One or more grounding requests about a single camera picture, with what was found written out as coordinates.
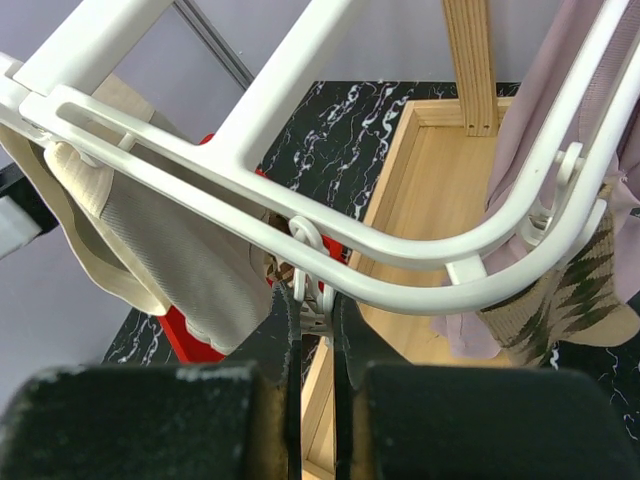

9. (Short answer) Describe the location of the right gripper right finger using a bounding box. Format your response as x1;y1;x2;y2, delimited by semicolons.
332;295;639;479

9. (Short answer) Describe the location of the black marble mat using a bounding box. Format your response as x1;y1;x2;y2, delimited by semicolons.
103;81;639;455

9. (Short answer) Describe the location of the brown argyle sock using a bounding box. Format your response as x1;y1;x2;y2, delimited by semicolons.
264;211;295;286
477;207;639;366

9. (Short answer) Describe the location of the grey beige sock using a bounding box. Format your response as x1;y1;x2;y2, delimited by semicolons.
0;72;274;354

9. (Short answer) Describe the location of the white hanger clip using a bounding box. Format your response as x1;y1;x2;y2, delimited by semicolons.
289;216;335;345

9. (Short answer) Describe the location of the white clip hanger frame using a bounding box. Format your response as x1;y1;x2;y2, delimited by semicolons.
1;1;639;315

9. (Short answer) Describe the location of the wooden stand with tray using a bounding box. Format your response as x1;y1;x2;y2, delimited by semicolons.
302;1;512;479

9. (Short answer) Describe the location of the red plastic tray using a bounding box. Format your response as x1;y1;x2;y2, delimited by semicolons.
159;164;351;365

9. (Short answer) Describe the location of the white clip holding mauve sock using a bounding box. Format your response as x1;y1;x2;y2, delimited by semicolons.
519;142;607;257

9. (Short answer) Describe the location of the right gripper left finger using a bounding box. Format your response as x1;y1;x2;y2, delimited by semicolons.
1;283;302;479

